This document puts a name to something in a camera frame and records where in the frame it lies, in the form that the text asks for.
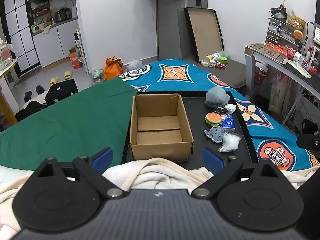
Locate dark model figure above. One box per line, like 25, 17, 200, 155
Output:
269, 4, 287, 19

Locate large glass jar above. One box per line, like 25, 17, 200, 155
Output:
0, 37, 14, 68

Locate red basket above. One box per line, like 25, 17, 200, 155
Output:
254, 62, 269, 85

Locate orange bag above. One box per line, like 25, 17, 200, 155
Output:
104, 57, 124, 80

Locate grey desk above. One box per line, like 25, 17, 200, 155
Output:
244, 42, 320, 135

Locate grey door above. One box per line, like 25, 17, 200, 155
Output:
156, 0, 209, 62

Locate engraved cardboard boards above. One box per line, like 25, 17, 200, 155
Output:
246, 43, 289, 64

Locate grey plush toy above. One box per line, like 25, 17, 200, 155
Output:
205, 86, 231, 109

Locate black cube stool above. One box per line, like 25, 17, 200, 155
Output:
44, 79, 79, 106

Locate grey bench cushion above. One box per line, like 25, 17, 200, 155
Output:
195, 57, 248, 89

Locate white kitchen cabinets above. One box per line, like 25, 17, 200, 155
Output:
31, 17, 80, 68

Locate black rice cooker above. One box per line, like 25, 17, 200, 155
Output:
56, 8, 73, 22

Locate beige tote bag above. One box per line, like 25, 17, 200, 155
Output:
269, 77, 292, 114

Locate blue tissue pack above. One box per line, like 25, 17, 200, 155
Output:
220, 114, 237, 131

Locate white bottle green label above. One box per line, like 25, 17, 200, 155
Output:
206, 51, 230, 62

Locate brown cardboard box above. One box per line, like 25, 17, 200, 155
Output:
129, 94, 194, 162

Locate black box under desk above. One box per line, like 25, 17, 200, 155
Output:
301, 119, 319, 136

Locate black shallow tray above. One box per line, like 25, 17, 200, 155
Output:
121, 91, 259, 170

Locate orange cardboard box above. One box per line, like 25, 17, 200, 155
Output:
69, 47, 83, 70

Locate black framed box lid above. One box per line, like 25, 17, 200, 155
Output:
184, 7, 225, 63

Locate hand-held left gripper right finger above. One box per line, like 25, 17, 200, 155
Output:
191, 147, 287, 200

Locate red plastic bottle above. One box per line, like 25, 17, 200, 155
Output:
285, 46, 309, 64

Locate black framed glass door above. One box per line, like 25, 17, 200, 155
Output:
0, 0, 42, 78

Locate white plastic bag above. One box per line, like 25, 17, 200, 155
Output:
127, 59, 143, 72

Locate grey drawer organizer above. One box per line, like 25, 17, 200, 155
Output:
265, 17, 304, 52

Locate green cloth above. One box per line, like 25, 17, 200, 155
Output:
0, 76, 138, 172

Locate clear plastic bag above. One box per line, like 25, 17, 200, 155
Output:
218, 132, 243, 153

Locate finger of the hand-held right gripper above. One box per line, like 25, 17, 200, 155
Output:
297, 133, 320, 152

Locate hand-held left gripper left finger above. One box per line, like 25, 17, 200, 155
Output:
33, 147, 129, 200

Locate grey leaning panel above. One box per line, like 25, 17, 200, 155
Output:
177, 8, 198, 62

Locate grey knitted toy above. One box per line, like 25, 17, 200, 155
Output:
204, 126, 225, 143

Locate blue patterned blanket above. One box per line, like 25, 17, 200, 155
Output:
119, 59, 320, 172

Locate clear bag with greens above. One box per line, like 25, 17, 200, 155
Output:
90, 68, 105, 83

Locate white wire rack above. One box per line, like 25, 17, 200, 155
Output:
74, 29, 89, 74

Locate burger plush toy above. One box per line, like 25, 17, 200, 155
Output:
205, 112, 222, 127

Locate white fleece blanket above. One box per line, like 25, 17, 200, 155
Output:
0, 157, 320, 240

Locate black and white clothing pile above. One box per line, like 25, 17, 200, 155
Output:
15, 92, 49, 122

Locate yellow table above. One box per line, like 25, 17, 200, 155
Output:
0, 59, 19, 124

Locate wicker basket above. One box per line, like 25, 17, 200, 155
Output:
286, 14, 306, 32

